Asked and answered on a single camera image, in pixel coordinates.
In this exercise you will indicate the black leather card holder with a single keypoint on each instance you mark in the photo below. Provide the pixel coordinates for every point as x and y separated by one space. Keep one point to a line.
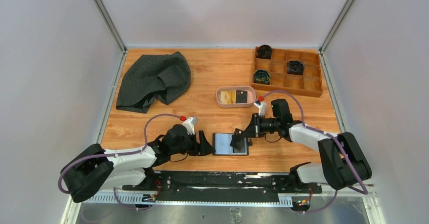
221 145

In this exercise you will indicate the wooden compartment organizer box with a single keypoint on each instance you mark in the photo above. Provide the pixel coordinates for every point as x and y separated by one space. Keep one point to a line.
310 84

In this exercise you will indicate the rolled dark belt top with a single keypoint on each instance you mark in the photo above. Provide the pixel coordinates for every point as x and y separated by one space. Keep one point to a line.
264 52

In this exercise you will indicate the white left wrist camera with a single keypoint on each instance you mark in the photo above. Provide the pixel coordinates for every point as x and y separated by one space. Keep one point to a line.
189 124

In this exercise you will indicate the aluminium frame rail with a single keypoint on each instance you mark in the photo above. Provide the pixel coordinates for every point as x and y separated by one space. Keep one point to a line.
140 200

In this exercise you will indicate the pink oval plastic tray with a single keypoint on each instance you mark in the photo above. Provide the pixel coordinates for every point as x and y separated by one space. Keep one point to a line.
251 97

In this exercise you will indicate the black VIP credit card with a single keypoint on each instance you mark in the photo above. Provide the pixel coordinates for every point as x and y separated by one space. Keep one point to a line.
241 97

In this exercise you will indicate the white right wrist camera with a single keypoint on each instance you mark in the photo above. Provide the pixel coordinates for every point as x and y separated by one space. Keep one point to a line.
262 107

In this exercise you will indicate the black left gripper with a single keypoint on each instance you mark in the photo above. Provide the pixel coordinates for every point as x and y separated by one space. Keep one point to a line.
203 148

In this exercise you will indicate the gold credit card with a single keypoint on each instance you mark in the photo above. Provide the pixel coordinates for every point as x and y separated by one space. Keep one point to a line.
227 97

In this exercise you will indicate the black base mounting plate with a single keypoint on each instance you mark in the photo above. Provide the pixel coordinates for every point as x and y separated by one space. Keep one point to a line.
230 187

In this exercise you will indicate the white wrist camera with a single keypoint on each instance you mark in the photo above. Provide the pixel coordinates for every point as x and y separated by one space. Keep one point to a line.
262 107
189 124

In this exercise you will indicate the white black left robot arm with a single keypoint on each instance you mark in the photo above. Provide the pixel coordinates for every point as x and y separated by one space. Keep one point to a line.
97 168

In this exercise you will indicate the dark green dotted cloth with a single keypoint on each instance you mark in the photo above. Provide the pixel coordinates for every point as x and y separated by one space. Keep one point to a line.
153 77

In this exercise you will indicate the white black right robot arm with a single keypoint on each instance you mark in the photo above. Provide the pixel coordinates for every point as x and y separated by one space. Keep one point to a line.
343 164

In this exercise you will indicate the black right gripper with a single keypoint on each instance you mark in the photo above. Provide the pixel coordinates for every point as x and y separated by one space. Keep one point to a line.
254 129

